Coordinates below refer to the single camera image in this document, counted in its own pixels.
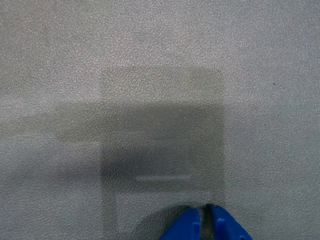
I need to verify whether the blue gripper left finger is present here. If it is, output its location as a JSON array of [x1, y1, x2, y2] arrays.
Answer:
[[158, 208, 201, 240]]

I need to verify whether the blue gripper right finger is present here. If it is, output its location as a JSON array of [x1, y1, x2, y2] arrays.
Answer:
[[210, 204, 254, 240]]

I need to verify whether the grey mat with lettering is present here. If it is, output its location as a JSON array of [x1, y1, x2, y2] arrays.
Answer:
[[0, 0, 320, 240]]

